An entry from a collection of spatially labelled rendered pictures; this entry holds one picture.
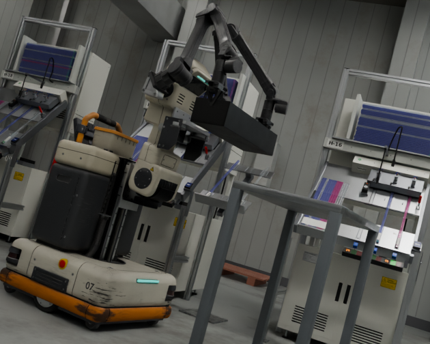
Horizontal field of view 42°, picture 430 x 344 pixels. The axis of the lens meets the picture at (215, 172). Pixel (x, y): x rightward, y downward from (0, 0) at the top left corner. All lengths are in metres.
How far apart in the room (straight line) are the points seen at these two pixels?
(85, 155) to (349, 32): 5.68
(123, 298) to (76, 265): 0.27
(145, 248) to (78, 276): 1.47
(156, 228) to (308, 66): 4.40
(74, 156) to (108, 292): 0.70
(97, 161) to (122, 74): 6.00
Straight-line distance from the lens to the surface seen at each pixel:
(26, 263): 2.86
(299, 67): 7.84
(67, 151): 2.85
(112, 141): 2.91
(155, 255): 4.02
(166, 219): 4.00
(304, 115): 7.63
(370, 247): 2.69
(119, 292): 2.62
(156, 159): 2.72
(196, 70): 2.75
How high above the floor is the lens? 0.64
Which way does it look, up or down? 4 degrees up
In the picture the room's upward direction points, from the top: 16 degrees clockwise
